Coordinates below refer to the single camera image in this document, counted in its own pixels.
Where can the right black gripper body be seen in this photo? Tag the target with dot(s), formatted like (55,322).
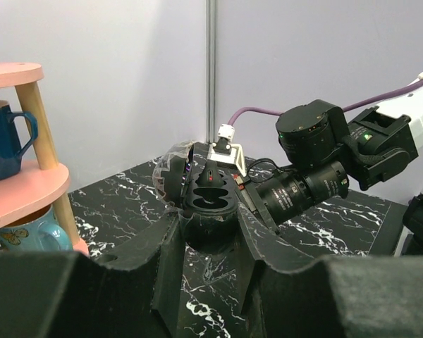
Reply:
(288,192)

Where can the dark blue mug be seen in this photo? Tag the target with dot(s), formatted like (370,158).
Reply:
(11,150)

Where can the black earbud charging case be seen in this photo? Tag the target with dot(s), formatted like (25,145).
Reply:
(205,200)

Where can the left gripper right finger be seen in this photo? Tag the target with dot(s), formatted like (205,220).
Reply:
(284,292)

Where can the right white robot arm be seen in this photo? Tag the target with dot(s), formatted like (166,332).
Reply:
(326,151)

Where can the teal ceramic mug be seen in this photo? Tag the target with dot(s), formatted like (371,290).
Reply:
(38,231)

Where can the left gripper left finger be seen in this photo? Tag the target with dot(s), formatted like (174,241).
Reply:
(131,291)

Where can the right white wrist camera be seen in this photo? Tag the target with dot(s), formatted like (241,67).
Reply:
(225,152)

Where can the black marbled table mat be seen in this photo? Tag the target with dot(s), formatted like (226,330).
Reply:
(113,210)

